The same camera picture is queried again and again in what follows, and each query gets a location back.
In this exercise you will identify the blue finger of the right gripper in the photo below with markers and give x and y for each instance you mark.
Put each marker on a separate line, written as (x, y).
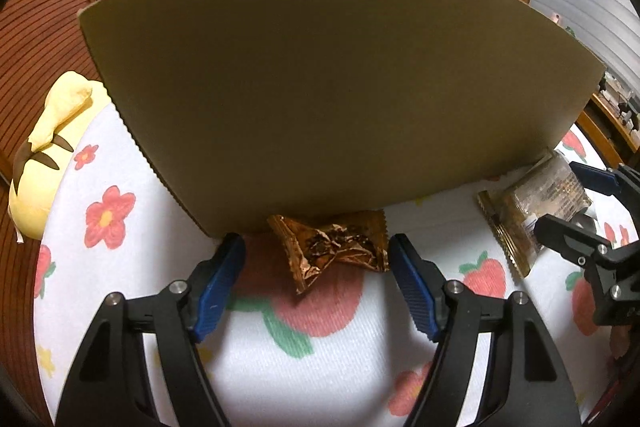
(573, 243)
(620, 182)

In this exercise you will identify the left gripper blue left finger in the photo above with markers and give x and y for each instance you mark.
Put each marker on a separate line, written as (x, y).
(210, 286)

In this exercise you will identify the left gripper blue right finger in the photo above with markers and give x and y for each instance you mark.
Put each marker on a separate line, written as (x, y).
(420, 283)

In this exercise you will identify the clear grain cracker pack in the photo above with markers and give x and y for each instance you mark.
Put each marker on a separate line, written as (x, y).
(548, 187)

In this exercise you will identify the brown foil snack wrapper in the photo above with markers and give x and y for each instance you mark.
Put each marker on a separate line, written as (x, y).
(313, 245)

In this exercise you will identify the wooden dresser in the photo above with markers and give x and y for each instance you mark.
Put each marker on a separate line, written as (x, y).
(610, 122)

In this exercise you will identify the floral white bed sheet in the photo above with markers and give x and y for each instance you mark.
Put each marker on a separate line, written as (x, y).
(345, 354)

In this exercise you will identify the open cardboard box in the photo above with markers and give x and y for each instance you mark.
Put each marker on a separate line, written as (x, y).
(311, 108)

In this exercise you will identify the yellow Pikachu plush toy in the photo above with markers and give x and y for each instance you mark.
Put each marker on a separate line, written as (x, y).
(40, 162)

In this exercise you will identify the wooden louvered closet door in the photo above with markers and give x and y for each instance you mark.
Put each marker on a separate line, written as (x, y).
(40, 39)

